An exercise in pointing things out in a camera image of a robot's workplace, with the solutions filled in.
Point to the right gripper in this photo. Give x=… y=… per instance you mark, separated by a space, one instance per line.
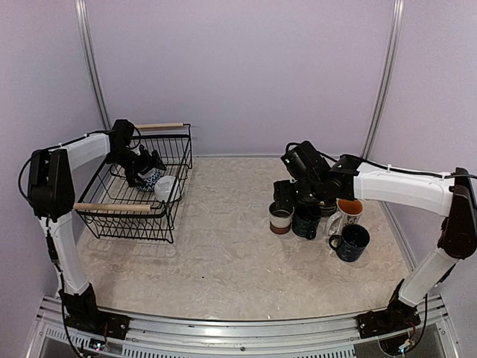
x=281 y=196

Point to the white floral print mug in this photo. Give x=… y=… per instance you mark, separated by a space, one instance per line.
x=347 y=212

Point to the left aluminium frame post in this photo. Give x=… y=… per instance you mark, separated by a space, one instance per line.
x=91 y=67

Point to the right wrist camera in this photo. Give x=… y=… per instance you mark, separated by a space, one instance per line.
x=302 y=160

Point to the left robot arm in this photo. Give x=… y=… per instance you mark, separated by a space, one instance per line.
x=51 y=194

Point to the plain white bowl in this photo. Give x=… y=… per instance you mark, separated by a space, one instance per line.
x=167 y=189

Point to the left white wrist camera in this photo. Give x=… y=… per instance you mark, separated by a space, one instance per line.
x=148 y=174

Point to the black wire dish rack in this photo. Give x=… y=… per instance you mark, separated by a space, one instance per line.
x=111 y=208

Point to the aluminium frame post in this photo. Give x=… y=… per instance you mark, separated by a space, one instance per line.
x=386 y=77
x=91 y=67

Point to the right aluminium frame post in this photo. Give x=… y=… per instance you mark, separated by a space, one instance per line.
x=386 y=77

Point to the brown striped ceramic cup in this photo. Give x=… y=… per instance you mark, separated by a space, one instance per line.
x=280 y=219

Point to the woven bamboo plate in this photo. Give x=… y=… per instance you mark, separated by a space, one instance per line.
x=328 y=205

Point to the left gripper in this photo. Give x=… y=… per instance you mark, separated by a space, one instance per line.
x=147 y=165

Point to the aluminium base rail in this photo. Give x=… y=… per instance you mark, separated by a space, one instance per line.
x=160 y=336

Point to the navy blue ceramic mug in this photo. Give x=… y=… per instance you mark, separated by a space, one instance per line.
x=350 y=244

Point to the blue patterned white bowl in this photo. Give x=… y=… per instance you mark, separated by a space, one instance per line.
x=148 y=185

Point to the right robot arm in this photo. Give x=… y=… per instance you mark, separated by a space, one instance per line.
x=449 y=195

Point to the dark green ceramic mug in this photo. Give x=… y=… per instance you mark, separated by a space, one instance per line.
x=306 y=220

